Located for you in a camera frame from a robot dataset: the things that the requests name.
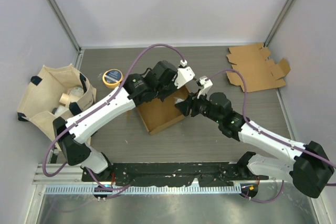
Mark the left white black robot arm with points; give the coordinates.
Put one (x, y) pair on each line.
(72, 134)

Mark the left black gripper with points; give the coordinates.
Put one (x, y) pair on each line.
(173, 88)

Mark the aluminium frame post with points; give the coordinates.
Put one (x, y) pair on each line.
(64, 24)
(279, 20)

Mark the beige canvas tote bag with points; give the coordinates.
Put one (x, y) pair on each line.
(44, 92)

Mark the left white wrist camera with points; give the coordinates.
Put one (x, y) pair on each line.
(184, 74)

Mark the right aluminium frame post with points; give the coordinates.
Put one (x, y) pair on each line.
(279, 20)

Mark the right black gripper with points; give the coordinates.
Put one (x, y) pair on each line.
(191, 102)

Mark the yellow masking tape roll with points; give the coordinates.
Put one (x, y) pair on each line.
(112, 78)

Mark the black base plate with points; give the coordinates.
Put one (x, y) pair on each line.
(208, 174)

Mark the large brown cardboard box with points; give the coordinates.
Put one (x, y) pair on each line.
(158, 115)

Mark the cardboard tube in bag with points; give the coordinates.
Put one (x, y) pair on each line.
(64, 99)

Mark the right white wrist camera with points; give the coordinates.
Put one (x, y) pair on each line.
(204, 83)

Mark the left aluminium frame post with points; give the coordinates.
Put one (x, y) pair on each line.
(64, 24)

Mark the white slotted cable duct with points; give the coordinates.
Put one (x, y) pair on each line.
(194, 188)

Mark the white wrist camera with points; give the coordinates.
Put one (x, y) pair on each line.
(184, 74)
(204, 83)

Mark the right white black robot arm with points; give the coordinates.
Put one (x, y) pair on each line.
(306, 166)

